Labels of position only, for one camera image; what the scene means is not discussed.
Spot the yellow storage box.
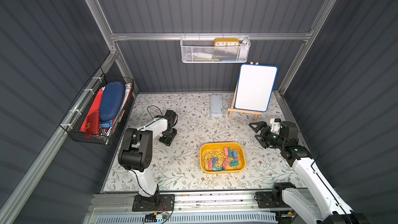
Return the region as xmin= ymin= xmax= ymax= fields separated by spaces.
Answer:
xmin=200 ymin=142 xmax=246 ymax=174

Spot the teal binder clip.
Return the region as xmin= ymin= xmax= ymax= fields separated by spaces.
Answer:
xmin=229 ymin=160 xmax=239 ymax=167
xmin=212 ymin=165 xmax=223 ymax=172

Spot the pink binder clip top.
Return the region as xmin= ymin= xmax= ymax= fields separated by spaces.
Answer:
xmin=224 ymin=147 xmax=229 ymax=157

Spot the pink binder clip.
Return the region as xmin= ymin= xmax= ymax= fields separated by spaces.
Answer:
xmin=222 ymin=158 xmax=230 ymax=168
xmin=224 ymin=147 xmax=229 ymax=157

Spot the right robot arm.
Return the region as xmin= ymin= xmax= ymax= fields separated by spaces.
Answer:
xmin=249 ymin=118 xmax=369 ymax=224

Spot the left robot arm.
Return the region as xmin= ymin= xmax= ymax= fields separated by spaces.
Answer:
xmin=118 ymin=110 xmax=178 ymax=198

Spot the light blue plastic case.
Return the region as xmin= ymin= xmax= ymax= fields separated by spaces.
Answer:
xmin=210 ymin=94 xmax=223 ymax=118

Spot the wooden easel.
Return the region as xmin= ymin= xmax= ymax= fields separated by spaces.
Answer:
xmin=228 ymin=62 xmax=266 ymax=121

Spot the blue oval pouch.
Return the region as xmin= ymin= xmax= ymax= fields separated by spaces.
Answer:
xmin=99 ymin=82 xmax=125 ymax=122

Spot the yellow clock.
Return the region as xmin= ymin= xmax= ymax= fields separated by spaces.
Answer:
xmin=214 ymin=38 xmax=240 ymax=47

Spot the whiteboard with blue frame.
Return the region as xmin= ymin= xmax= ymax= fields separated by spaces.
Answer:
xmin=234 ymin=64 xmax=278 ymax=113

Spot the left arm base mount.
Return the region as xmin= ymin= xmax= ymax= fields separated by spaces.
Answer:
xmin=132 ymin=194 xmax=175 ymax=212

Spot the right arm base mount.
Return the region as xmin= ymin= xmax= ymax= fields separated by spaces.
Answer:
xmin=254 ymin=191 xmax=290 ymax=208

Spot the white wire wall basket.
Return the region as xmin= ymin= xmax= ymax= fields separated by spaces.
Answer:
xmin=180 ymin=35 xmax=251 ymax=63

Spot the black wire side basket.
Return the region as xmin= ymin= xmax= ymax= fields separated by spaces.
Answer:
xmin=60 ymin=68 xmax=134 ymax=145

